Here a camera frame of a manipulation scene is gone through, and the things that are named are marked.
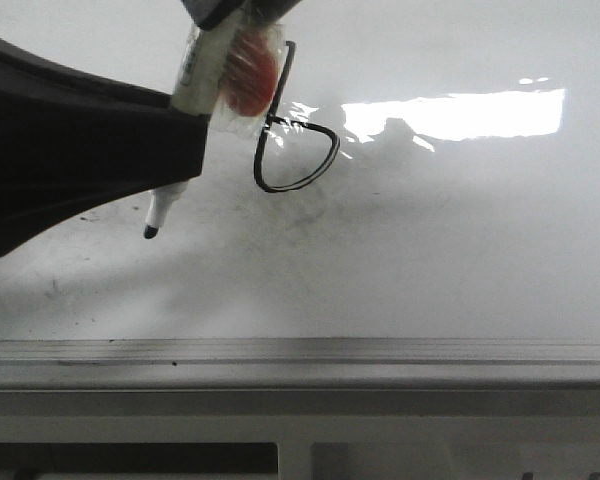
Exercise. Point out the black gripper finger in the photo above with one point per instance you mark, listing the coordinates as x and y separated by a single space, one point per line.
71 141
208 14

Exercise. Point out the white black whiteboard marker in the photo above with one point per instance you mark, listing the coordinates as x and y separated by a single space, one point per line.
195 93

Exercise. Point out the red magnet taped to marker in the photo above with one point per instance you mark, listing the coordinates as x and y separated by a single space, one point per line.
249 80

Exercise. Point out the white whiteboard with aluminium frame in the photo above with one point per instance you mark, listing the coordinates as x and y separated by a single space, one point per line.
455 240

